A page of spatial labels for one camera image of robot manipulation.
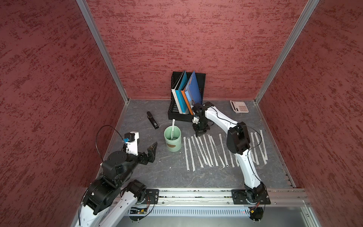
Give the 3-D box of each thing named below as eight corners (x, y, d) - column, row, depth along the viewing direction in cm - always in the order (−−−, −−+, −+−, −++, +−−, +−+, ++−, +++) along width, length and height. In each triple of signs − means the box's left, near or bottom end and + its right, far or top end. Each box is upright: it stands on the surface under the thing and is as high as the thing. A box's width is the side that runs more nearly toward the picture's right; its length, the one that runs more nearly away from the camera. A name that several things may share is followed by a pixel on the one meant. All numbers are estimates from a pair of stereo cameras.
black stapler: (155, 129, 104) (154, 127, 101) (146, 115, 112) (145, 112, 110) (159, 127, 105) (158, 125, 103) (150, 113, 114) (149, 111, 111)
